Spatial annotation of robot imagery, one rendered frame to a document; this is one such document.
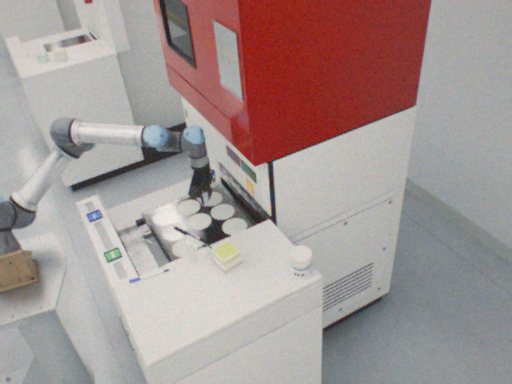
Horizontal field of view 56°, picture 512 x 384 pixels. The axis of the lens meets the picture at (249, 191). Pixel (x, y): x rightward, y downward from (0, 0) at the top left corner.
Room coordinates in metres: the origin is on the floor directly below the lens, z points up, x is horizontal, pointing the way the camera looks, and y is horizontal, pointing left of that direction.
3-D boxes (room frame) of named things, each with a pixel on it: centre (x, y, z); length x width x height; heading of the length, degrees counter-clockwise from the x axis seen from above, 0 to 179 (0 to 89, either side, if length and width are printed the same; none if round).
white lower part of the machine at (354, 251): (1.90, -0.21, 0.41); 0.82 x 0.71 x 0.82; 25
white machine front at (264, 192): (1.76, 0.10, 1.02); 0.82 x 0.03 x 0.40; 25
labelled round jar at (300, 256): (1.10, -0.14, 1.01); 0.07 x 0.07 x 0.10
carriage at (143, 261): (1.36, 0.45, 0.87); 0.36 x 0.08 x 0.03; 25
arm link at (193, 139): (1.58, 0.19, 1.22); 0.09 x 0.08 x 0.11; 77
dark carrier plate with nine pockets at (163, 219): (1.49, 0.22, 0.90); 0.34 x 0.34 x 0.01; 25
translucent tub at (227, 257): (1.17, 0.10, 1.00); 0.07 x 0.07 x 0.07; 34
